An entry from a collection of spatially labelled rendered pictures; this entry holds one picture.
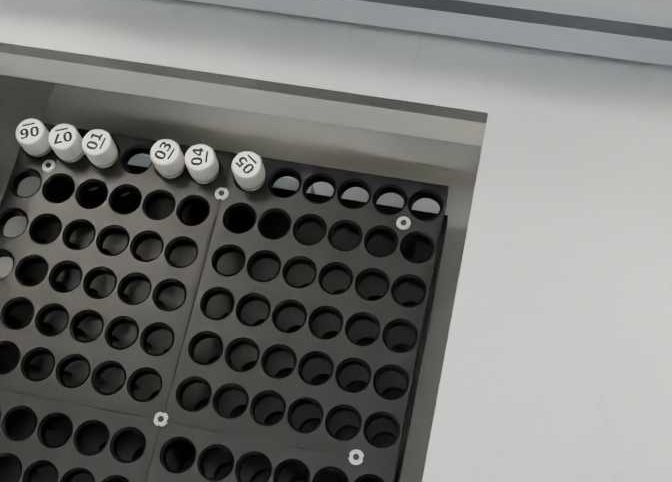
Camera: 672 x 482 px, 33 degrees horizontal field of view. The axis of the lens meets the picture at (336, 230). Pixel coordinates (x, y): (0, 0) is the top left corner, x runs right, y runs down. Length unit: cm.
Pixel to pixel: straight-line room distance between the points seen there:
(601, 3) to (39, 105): 28
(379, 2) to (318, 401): 15
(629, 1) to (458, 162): 16
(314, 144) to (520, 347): 19
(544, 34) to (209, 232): 15
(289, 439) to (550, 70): 16
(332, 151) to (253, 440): 16
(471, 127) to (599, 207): 6
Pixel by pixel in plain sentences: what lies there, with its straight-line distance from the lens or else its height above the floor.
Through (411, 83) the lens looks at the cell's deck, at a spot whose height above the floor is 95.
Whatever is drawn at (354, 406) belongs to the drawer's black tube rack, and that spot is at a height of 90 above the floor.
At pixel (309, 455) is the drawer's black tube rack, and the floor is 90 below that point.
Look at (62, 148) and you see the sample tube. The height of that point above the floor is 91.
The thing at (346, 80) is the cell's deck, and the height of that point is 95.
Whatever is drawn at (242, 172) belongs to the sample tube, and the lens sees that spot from 44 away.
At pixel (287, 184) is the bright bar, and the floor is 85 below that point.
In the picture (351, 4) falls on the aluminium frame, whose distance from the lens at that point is 41.
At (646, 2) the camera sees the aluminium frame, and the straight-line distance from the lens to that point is 39.
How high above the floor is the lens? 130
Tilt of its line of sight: 67 degrees down
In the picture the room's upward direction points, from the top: 12 degrees counter-clockwise
